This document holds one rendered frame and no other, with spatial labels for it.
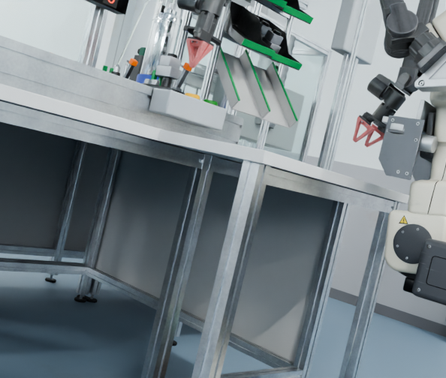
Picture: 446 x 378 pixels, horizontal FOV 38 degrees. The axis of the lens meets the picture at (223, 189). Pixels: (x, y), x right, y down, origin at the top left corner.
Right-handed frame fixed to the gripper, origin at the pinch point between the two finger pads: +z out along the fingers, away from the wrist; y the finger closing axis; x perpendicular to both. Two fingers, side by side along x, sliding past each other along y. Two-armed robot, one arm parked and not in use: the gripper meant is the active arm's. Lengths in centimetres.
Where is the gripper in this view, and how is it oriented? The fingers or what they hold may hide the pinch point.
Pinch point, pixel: (192, 64)
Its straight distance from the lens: 180.8
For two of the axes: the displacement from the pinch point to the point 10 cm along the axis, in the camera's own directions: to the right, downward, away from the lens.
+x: 7.4, 2.6, -6.3
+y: -5.9, -2.0, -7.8
